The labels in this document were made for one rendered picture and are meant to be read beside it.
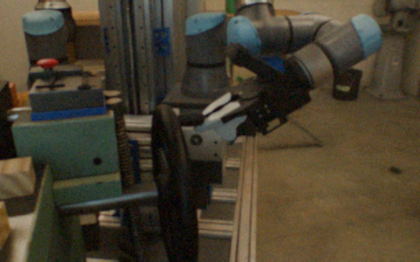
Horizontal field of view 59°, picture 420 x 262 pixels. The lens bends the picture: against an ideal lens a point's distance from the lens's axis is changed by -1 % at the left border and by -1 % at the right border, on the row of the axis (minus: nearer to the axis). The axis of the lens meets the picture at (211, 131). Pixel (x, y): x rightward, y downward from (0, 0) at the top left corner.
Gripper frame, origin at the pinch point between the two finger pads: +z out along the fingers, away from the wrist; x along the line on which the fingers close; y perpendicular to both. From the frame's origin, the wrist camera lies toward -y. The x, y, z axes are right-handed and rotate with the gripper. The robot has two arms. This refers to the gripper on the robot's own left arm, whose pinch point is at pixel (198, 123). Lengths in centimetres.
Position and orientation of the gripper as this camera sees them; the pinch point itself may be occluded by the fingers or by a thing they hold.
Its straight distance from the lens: 65.9
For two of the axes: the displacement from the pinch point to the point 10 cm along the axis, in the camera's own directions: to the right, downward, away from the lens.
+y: 4.4, 7.3, 5.1
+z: -8.6, 5.2, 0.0
